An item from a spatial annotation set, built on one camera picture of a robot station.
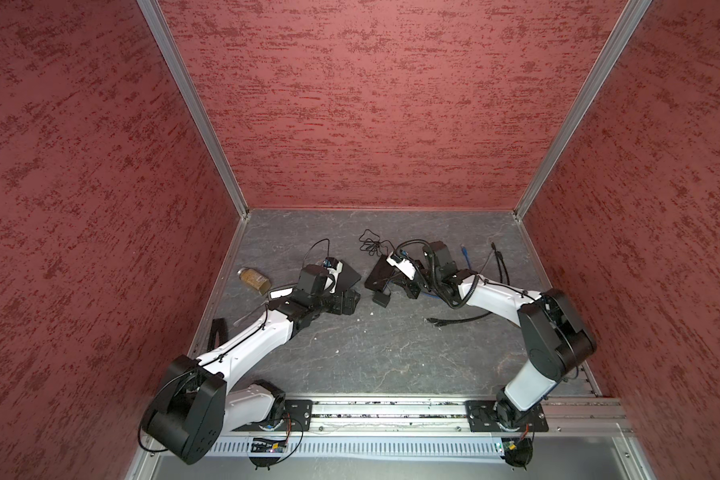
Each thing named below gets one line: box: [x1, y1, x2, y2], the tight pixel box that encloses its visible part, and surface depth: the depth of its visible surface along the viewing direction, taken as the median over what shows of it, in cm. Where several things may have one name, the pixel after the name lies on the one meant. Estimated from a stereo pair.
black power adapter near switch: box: [372, 291, 391, 308], surface depth 97 cm
